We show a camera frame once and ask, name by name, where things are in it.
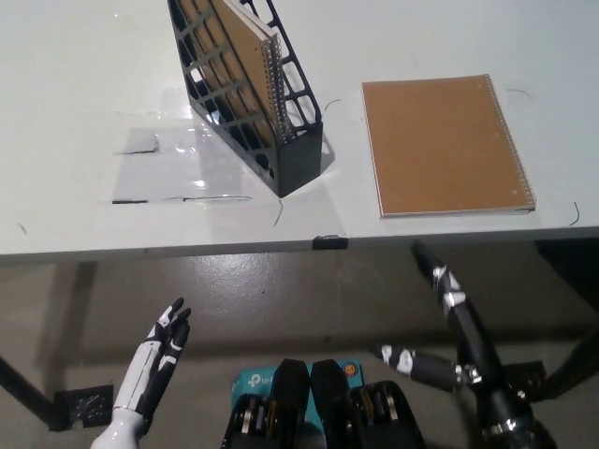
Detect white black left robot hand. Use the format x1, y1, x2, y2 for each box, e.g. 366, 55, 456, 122
91, 297, 193, 449

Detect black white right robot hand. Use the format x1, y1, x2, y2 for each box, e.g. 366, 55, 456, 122
373, 240, 539, 434

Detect brown spiral notebook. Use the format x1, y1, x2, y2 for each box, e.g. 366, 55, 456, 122
179, 0, 299, 181
360, 73, 538, 221

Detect black lattice book holder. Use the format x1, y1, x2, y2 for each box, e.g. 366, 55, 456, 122
167, 0, 325, 198

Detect teal router box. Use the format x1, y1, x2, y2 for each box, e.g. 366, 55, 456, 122
230, 358, 364, 449

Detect black robot body blocks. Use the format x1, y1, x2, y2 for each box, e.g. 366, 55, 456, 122
222, 357, 427, 449

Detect black table edge clip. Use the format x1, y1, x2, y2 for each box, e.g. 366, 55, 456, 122
312, 233, 350, 251

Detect clear plastic sheet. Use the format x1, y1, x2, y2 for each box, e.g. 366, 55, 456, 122
97, 83, 282, 207

